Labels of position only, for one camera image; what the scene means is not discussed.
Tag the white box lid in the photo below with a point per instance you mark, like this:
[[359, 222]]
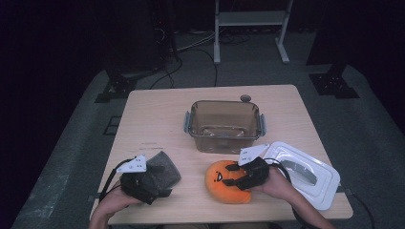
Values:
[[315, 181]]

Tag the person's left hand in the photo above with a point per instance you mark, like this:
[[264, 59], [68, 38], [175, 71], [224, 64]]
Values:
[[113, 202]]

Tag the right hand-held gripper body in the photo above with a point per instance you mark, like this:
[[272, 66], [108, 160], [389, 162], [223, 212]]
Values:
[[259, 171]]

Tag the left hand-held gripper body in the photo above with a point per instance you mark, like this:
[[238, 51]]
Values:
[[137, 186]]

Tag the black tape strip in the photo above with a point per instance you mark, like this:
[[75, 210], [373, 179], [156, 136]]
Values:
[[92, 197], [346, 191]]

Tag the small round grey knob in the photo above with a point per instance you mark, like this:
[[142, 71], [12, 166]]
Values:
[[245, 98]]

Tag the grey fluffy cloth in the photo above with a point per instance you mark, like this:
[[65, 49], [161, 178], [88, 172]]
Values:
[[168, 171]]

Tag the white metal stand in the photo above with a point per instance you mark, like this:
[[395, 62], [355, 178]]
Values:
[[251, 18]]

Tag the translucent brown storage box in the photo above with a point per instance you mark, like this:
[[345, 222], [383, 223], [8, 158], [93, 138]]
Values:
[[223, 120]]

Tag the black stand with base plate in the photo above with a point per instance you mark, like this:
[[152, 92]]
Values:
[[334, 82], [119, 86]]

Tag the person's right hand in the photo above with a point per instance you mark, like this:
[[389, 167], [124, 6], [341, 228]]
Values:
[[278, 187]]

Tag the orange plush toy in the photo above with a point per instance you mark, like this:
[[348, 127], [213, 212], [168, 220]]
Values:
[[219, 191]]

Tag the black tape floor marking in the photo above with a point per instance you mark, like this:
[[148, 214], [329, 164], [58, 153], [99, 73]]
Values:
[[110, 133]]

